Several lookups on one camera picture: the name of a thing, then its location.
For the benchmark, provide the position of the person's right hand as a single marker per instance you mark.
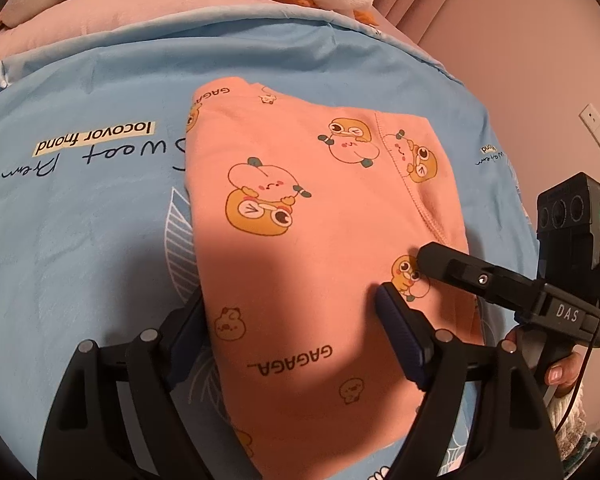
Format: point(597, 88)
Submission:
point(562, 370)

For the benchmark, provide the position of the blue floral blanket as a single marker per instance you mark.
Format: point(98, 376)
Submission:
point(80, 210)

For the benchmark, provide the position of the pink bed sheet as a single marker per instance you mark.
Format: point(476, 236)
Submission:
point(105, 20)

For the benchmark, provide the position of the person's right forearm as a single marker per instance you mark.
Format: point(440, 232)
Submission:
point(575, 425)

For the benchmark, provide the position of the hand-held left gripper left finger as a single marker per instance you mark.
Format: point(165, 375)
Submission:
point(186, 342)

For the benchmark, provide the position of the orange plush toy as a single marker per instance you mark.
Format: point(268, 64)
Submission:
point(365, 16)

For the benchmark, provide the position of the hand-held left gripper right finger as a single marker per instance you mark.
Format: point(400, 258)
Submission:
point(400, 335)

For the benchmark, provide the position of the orange cartoon print shirt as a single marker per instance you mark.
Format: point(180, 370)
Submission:
point(320, 240)

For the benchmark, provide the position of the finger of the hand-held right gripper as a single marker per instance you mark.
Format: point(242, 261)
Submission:
point(470, 275)

